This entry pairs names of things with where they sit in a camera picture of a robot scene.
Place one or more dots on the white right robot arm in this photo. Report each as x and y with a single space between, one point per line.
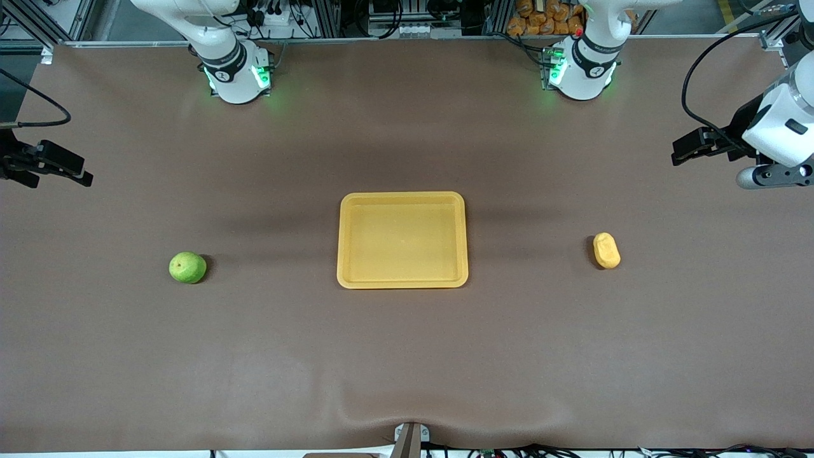
232 70

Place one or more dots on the green apple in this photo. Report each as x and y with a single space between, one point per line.
187 267

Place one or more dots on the pile of orange bread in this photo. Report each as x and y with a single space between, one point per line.
545 18

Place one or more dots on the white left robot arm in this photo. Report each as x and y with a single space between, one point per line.
585 70

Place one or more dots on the yellow plastic tray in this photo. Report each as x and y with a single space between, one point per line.
402 240

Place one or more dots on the yellow potato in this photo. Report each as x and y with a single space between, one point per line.
607 250

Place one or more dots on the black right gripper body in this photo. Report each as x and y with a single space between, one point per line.
13 159

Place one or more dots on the aluminium frame profile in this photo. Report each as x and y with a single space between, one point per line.
781 32
44 22

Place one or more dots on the white power strip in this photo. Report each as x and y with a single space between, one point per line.
272 19

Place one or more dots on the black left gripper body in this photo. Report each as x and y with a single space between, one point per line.
741 124

